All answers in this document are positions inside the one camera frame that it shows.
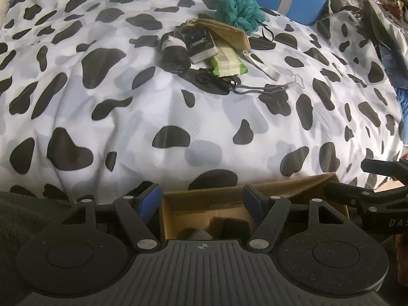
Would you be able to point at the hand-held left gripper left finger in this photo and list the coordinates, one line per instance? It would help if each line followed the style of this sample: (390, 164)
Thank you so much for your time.
(150, 199)

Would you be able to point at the cardboard box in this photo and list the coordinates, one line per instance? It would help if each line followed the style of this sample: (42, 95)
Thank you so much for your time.
(185, 197)

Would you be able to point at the light blue cloth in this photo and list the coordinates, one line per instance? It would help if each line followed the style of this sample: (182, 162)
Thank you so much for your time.
(404, 114)

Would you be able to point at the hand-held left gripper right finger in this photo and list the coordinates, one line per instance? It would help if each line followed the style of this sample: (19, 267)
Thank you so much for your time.
(252, 198)

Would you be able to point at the black white sock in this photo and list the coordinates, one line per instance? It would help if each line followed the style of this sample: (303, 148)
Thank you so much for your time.
(173, 51)

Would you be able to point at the cow print blanket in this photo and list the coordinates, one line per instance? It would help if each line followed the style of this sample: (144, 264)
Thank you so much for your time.
(127, 118)

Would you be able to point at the teal bath loofah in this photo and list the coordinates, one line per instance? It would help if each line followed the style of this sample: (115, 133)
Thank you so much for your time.
(242, 11)

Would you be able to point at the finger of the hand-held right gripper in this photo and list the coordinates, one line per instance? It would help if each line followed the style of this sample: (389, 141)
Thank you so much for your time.
(382, 167)
(344, 191)

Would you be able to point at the black white tissue packet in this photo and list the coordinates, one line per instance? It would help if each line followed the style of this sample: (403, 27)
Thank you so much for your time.
(199, 46)

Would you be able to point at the green wet wipes pack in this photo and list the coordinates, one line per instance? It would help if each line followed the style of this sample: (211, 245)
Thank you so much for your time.
(228, 65)

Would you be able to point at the dark cloth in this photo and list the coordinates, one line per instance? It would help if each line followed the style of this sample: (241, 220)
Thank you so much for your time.
(228, 228)

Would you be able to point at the pile of plastic bags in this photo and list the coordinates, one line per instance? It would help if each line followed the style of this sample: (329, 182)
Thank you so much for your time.
(387, 28)

